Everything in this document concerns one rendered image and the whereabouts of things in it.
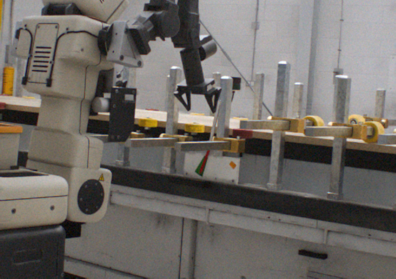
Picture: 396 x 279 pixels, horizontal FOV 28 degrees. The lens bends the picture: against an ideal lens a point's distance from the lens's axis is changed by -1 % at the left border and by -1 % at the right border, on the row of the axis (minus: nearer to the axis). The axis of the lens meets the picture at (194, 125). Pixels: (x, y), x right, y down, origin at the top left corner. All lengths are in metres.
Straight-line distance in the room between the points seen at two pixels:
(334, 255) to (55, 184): 1.45
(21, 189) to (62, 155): 0.37
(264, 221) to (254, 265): 0.37
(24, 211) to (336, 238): 1.31
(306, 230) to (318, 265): 0.29
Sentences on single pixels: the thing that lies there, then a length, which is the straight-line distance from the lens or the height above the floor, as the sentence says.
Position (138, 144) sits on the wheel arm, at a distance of 3.01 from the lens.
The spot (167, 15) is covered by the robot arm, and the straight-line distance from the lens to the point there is 2.27.
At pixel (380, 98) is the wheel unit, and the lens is 3.96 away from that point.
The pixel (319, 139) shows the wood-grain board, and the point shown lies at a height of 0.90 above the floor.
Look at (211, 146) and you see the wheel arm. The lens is 2.96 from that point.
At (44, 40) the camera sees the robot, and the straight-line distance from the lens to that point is 2.31.
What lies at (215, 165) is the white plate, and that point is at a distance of 3.10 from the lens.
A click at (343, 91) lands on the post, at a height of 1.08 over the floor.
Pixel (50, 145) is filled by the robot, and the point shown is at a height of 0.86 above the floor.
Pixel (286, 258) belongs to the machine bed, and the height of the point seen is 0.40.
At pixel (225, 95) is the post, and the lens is 3.08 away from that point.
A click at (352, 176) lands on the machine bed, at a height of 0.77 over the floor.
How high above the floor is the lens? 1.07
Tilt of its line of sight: 3 degrees down
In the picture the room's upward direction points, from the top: 4 degrees clockwise
